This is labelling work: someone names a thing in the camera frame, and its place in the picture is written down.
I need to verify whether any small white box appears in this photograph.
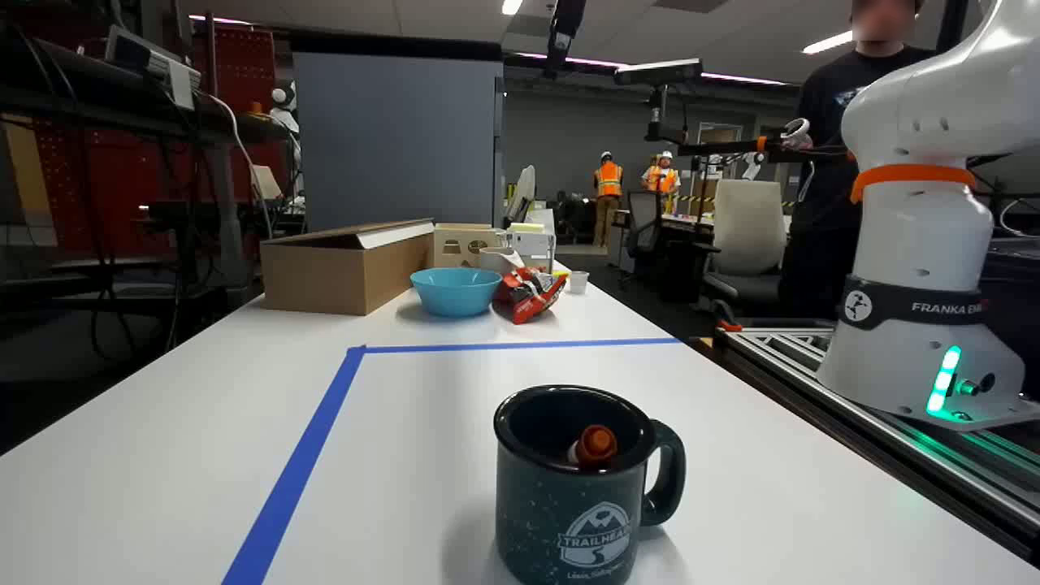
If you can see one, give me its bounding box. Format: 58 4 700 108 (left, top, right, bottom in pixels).
502 221 557 272

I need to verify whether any open cardboard box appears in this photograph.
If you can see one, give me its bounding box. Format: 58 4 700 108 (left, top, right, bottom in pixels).
255 219 438 320

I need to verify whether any blue tape line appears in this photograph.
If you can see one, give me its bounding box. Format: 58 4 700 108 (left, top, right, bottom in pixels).
219 336 683 585

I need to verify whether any red tool cabinet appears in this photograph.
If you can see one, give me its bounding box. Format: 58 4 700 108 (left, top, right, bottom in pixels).
29 13 284 263

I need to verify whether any small beige box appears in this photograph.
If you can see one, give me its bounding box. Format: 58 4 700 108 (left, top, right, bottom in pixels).
427 221 509 272

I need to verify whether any figure in orange vest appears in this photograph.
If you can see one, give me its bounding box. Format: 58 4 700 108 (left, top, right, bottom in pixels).
592 146 626 247
639 148 683 214

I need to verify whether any white office chair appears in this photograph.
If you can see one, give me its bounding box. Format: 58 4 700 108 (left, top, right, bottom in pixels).
698 174 792 312

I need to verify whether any dark green speckled mug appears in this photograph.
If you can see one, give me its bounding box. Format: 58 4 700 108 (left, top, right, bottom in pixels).
489 381 687 585

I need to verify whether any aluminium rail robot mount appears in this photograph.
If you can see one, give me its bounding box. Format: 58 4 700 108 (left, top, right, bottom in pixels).
710 322 1040 565

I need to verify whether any light blue bowl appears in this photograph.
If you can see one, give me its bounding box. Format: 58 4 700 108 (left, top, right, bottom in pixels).
405 263 502 322

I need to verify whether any grey device box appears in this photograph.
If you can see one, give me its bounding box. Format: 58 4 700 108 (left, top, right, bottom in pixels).
102 22 204 110

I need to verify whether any brown marker with orange cap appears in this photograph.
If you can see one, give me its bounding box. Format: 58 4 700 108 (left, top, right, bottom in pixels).
568 421 623 472

